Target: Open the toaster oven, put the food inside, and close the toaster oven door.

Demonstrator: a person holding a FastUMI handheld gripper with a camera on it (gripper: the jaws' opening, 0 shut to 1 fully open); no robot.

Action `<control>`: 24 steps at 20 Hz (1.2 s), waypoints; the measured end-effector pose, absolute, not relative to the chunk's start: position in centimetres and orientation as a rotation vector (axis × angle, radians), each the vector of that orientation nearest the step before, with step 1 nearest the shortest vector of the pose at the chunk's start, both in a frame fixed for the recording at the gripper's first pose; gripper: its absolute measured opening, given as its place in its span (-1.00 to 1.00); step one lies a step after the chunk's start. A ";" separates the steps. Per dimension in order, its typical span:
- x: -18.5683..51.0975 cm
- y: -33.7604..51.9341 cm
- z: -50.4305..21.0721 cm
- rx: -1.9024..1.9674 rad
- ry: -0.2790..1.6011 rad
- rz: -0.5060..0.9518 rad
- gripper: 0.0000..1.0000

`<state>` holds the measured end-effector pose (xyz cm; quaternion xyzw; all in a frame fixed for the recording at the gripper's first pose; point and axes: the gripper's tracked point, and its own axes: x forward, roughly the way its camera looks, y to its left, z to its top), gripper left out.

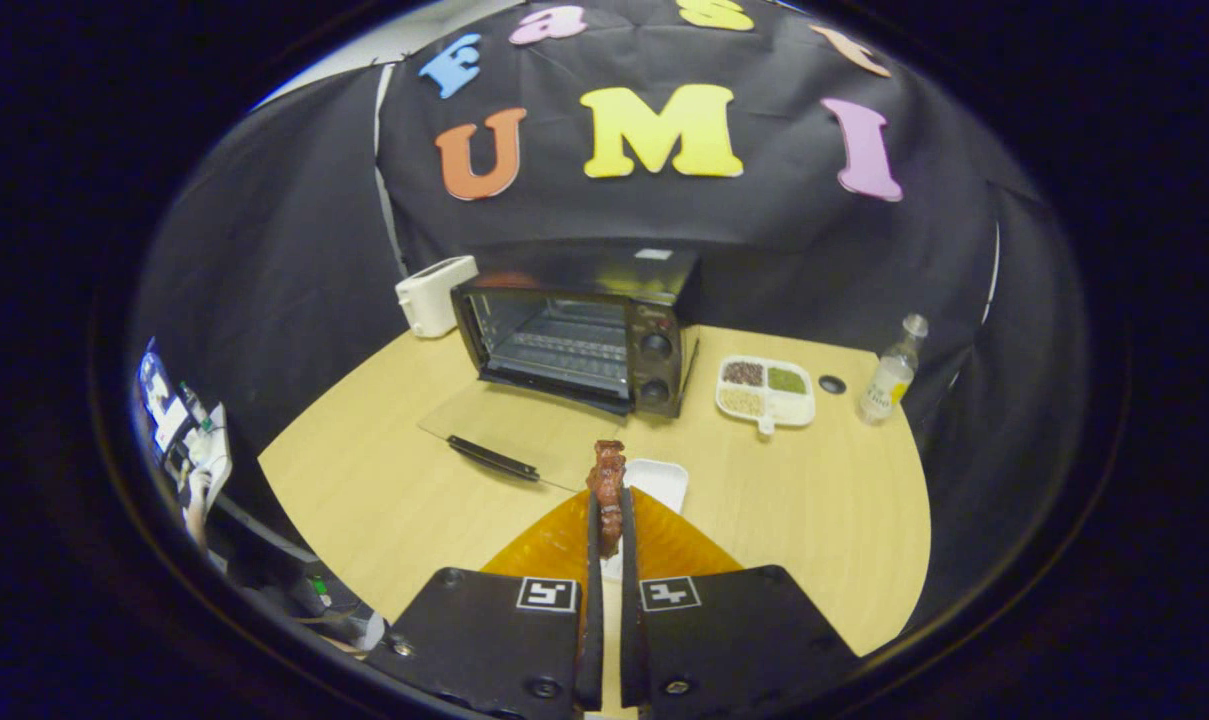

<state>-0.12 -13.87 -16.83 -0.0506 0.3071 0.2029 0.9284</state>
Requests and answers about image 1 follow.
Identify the white desk clutter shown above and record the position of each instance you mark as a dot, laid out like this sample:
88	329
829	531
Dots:
209	455

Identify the white divided grain dish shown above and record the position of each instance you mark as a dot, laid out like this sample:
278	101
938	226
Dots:
794	408

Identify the brown steak piece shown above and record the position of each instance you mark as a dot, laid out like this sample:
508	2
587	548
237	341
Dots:
607	490

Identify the small black round cap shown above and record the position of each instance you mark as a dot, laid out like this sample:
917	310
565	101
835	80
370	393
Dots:
833	384

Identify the computer monitor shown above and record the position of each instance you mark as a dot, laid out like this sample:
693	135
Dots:
164	410

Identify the white bread toaster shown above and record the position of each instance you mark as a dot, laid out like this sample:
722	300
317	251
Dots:
434	295

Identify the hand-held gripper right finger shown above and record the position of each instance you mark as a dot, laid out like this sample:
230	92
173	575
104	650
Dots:
631	640

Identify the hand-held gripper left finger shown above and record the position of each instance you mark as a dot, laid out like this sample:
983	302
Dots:
592	650

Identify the clear glass bottle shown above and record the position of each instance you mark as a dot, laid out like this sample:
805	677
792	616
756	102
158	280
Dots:
889	380

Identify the black toaster oven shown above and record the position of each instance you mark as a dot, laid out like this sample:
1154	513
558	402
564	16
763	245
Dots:
664	300

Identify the white rectangular dish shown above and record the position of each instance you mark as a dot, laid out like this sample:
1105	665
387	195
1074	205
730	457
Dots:
659	480

